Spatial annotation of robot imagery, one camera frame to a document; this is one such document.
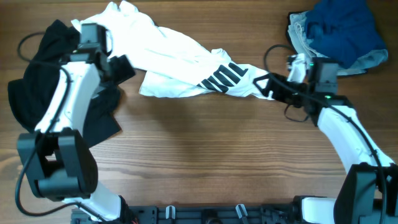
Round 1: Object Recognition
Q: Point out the white t-shirt with black print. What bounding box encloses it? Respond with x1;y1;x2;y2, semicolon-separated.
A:
72;1;267;98

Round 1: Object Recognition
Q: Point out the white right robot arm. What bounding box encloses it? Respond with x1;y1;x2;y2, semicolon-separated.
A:
253;72;397;223

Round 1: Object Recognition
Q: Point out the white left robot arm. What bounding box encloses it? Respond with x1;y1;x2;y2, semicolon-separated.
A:
15;53;139;223

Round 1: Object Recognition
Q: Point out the light grey garment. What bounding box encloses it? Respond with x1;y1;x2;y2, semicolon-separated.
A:
286;11;389;77

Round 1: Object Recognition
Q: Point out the blue garment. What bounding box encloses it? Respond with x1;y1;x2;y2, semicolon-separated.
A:
305;0;386;68

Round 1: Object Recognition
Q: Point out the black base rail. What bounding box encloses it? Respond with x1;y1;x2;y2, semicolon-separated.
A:
70;203;349;224

